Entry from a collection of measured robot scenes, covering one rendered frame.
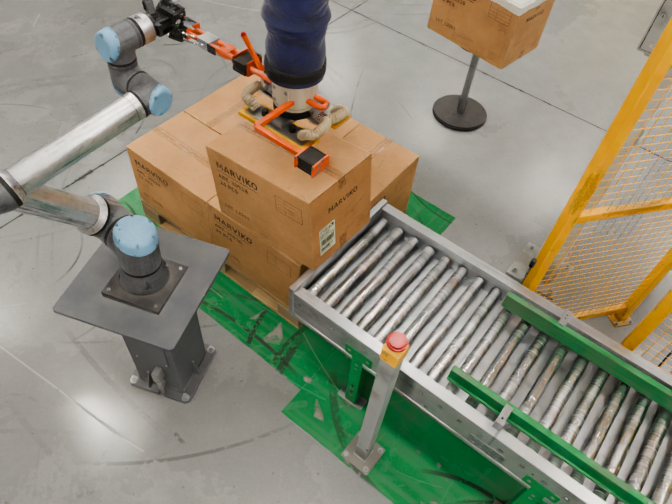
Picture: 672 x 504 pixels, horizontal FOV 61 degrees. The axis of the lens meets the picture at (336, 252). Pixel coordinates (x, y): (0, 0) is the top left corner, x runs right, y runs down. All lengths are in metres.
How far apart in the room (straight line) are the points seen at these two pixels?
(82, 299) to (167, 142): 1.15
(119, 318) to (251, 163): 0.80
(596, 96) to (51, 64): 4.15
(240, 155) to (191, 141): 0.76
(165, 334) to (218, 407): 0.76
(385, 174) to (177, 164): 1.07
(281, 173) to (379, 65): 2.56
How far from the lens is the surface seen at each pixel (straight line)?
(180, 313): 2.26
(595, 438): 2.50
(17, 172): 1.78
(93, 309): 2.35
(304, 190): 2.28
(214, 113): 3.37
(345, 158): 2.42
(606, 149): 2.20
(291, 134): 2.23
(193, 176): 3.01
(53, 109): 4.52
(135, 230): 2.16
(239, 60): 2.39
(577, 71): 5.29
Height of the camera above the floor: 2.63
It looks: 52 degrees down
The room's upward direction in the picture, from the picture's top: 6 degrees clockwise
